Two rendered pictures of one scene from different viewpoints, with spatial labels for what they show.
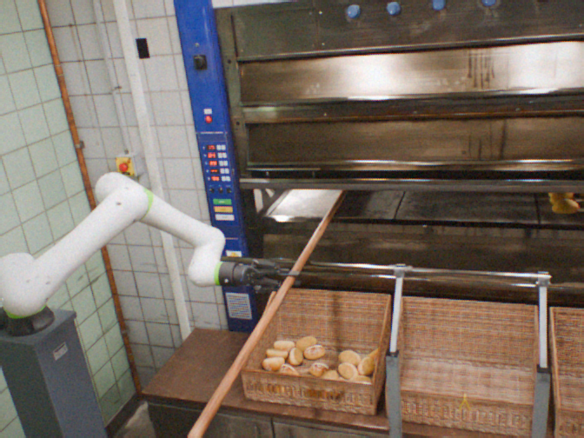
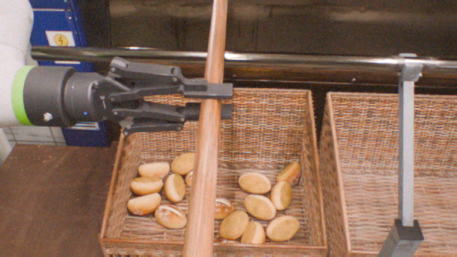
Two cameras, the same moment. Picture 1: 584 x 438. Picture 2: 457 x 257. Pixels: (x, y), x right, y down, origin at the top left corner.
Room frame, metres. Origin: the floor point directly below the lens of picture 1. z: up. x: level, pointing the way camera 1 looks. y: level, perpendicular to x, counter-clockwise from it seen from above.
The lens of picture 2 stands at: (1.37, 0.15, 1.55)
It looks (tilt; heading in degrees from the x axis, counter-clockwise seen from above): 41 degrees down; 343
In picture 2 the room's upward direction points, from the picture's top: straight up
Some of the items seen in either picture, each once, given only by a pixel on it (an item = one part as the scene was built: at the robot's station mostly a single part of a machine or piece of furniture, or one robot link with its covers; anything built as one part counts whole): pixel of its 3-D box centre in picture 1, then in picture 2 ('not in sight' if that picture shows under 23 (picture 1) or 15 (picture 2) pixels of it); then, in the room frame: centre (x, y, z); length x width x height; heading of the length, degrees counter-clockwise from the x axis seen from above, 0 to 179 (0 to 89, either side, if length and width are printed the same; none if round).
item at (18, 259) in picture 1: (19, 284); not in sight; (1.68, 0.90, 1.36); 0.16 x 0.13 x 0.19; 30
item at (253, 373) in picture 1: (320, 345); (216, 174); (2.08, -0.06, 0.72); 0.56 x 0.49 x 0.28; 70
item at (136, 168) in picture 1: (129, 164); not in sight; (2.62, 0.73, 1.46); 0.10 x 0.07 x 0.10; 69
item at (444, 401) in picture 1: (464, 360); (429, 183); (1.87, -0.62, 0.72); 0.56 x 0.49 x 0.28; 70
